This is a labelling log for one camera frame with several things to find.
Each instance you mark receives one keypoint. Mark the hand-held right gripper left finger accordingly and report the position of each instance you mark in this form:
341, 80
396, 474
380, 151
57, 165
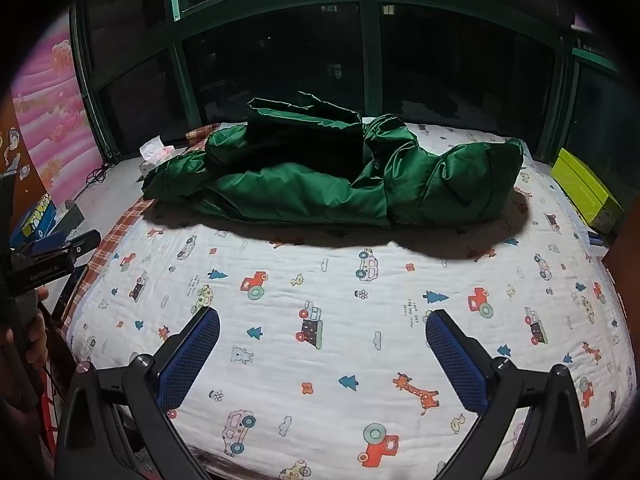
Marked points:
192, 357

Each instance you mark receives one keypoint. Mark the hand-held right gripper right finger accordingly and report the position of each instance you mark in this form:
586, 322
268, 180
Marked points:
455, 360

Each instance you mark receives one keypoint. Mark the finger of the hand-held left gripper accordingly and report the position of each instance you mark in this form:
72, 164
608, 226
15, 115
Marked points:
75, 244
70, 292

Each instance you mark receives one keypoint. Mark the green puffer jacket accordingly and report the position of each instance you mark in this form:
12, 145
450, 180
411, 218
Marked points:
310, 185

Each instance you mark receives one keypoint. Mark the person's left hand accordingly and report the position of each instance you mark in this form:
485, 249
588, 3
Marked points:
37, 335

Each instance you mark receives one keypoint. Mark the dark grey box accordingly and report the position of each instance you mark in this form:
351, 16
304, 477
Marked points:
70, 216

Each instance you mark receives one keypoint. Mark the plaid bed sheet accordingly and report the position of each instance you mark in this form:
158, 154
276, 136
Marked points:
117, 240

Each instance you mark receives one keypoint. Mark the blue box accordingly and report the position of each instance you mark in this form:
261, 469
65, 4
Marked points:
32, 220

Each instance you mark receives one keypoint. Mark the tissue pack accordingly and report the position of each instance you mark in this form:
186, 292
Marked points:
156, 155

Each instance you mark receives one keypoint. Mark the printed cartoon blanket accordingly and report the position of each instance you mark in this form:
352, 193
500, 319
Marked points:
340, 310

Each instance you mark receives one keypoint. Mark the yellow-green box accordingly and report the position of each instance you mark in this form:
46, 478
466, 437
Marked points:
585, 190

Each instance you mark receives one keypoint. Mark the pink wall poster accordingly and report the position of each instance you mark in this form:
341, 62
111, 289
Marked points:
52, 110

